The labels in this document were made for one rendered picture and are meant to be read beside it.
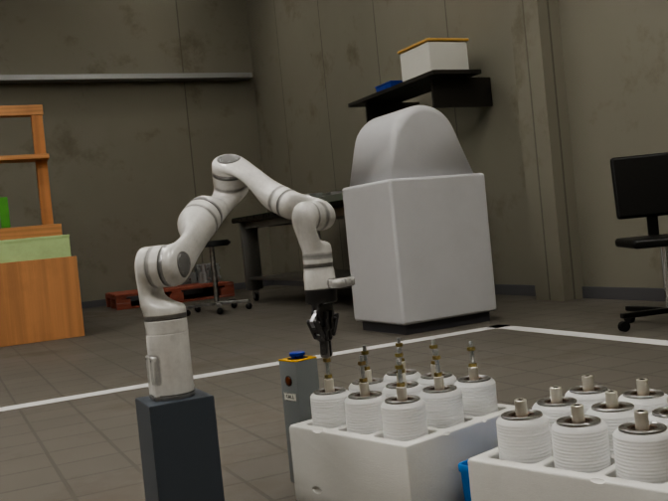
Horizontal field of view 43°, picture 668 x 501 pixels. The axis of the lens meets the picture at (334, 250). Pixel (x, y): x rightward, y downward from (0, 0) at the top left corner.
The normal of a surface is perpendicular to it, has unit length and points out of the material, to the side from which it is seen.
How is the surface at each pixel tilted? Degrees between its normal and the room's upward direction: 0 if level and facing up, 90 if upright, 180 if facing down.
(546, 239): 90
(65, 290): 90
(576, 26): 90
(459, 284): 90
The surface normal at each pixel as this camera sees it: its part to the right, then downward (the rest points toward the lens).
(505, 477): -0.73, 0.09
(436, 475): 0.65, -0.04
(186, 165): 0.43, -0.02
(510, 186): -0.90, 0.10
